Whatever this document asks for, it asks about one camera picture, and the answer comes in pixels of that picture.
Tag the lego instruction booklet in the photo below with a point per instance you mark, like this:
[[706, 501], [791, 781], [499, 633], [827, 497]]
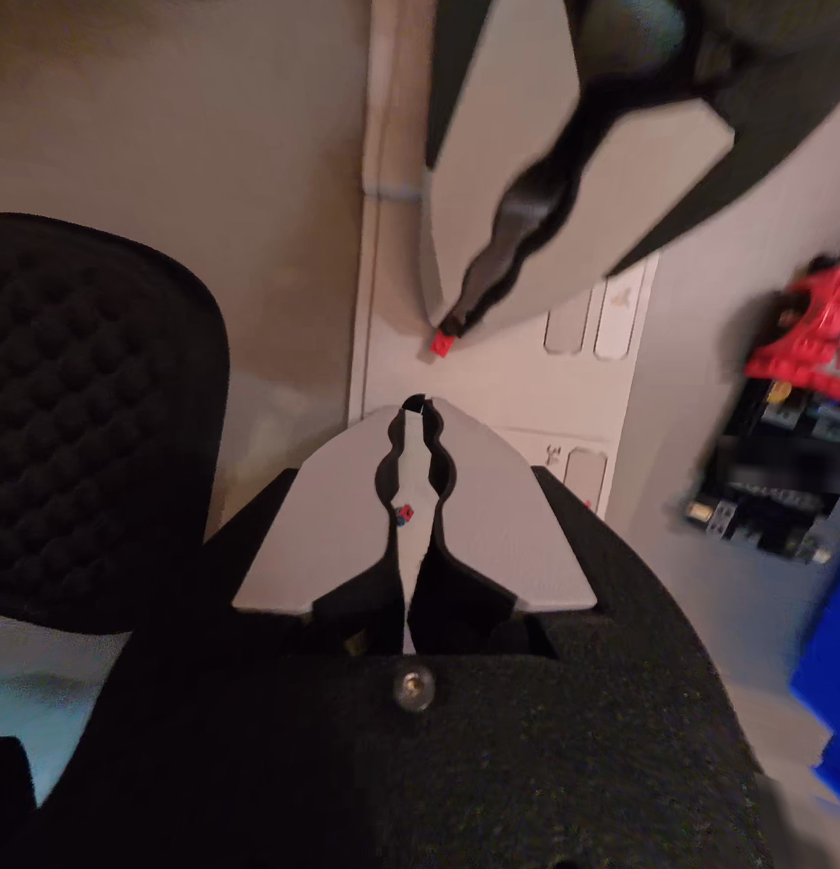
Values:
[[528, 387]]

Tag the small black lego piece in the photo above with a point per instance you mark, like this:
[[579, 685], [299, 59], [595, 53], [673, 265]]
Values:
[[414, 405]]

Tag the black textured elbow pad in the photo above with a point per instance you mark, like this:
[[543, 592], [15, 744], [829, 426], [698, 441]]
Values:
[[87, 421]]

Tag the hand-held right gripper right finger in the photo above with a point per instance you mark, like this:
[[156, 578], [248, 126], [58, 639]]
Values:
[[515, 529]]

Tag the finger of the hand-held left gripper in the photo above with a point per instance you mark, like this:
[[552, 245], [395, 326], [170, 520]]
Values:
[[501, 136], [630, 203]]

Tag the small red lego piece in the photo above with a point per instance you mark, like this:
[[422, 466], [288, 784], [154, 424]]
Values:
[[442, 344]]

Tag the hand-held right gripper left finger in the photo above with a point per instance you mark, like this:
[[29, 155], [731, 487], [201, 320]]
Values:
[[324, 523]]

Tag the blue bin with black divider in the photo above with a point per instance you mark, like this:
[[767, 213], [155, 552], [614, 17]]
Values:
[[827, 679]]

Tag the red black lego car model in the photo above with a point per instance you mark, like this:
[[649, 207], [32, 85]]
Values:
[[793, 407]]

